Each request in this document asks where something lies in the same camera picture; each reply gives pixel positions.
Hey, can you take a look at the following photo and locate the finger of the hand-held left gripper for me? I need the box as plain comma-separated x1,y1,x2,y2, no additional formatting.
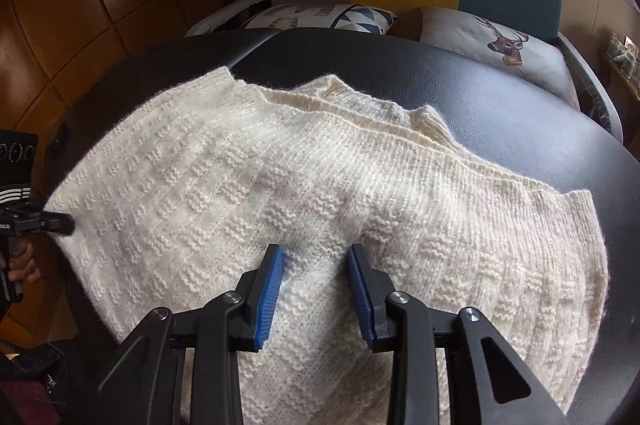
15,202,76,236

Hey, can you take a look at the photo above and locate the cream knitted sweater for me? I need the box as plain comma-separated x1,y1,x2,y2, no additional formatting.
45,65,608,425

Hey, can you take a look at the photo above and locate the person's left hand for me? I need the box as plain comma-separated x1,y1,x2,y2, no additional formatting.
0,237,42,286

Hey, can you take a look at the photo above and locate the cluttered wooden desk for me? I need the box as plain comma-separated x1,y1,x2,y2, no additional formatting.
600,32,640,98

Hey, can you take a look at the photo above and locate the geometric print pillow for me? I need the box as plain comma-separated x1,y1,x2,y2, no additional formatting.
240,2,401,36

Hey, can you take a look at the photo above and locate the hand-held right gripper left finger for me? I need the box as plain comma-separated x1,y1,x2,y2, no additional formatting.
99,244,285,425

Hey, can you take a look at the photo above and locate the dark red cloth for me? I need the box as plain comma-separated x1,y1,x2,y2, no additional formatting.
0,375,66,425

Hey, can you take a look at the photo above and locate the deer print pillow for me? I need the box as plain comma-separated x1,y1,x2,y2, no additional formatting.
417,6,571,98

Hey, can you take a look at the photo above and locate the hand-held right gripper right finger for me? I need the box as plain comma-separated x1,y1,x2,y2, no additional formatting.
346,244,571,425

